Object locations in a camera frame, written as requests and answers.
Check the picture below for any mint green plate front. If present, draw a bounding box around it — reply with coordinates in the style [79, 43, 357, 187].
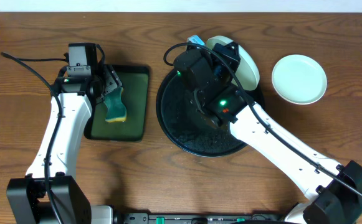
[206, 35, 260, 91]

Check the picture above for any mint green plate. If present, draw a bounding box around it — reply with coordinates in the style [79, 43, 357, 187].
[206, 35, 260, 91]
[272, 54, 328, 105]

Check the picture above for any green and yellow sponge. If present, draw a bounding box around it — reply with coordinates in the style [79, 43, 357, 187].
[103, 87, 127, 123]

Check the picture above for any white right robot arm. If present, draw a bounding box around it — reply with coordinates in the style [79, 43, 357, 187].
[170, 42, 362, 223]

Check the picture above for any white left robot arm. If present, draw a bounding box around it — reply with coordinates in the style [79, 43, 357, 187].
[6, 43, 127, 224]

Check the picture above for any black rectangular water tray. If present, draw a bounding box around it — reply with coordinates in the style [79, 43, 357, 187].
[84, 65, 150, 141]

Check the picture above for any round black serving tray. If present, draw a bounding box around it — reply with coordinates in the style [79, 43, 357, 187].
[156, 70, 247, 157]

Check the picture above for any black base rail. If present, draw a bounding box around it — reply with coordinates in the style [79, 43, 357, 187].
[90, 204, 293, 224]

